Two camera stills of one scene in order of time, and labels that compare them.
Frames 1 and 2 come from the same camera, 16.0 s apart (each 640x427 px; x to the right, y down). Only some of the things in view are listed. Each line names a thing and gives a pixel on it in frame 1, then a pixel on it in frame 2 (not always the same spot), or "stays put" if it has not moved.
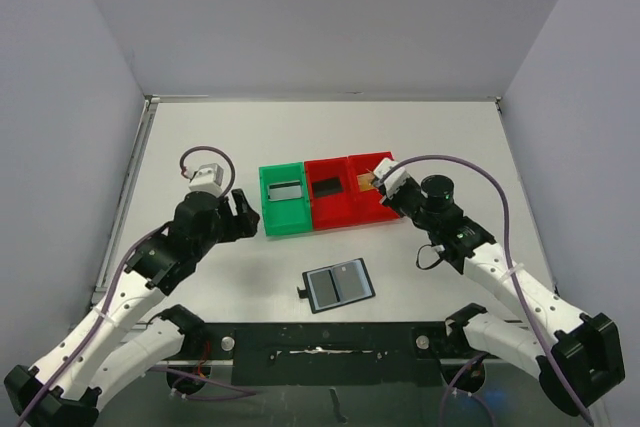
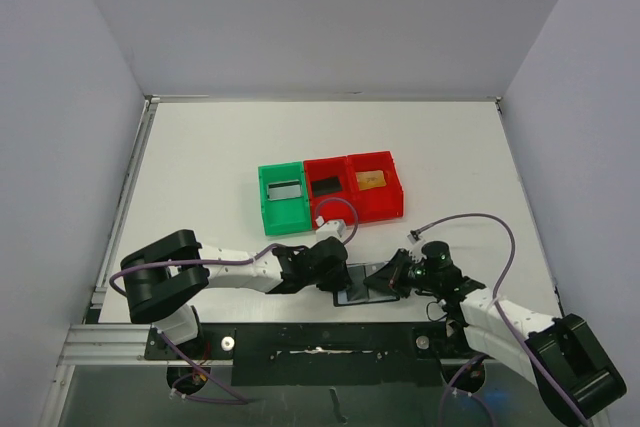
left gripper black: x=246 y=218 to x=340 y=282
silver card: x=323 y=288 to x=357 y=291
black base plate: x=332 y=353 stays put
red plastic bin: x=368 y=208 stays put
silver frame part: x=285 y=190 stays put
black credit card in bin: x=328 y=187 stays put
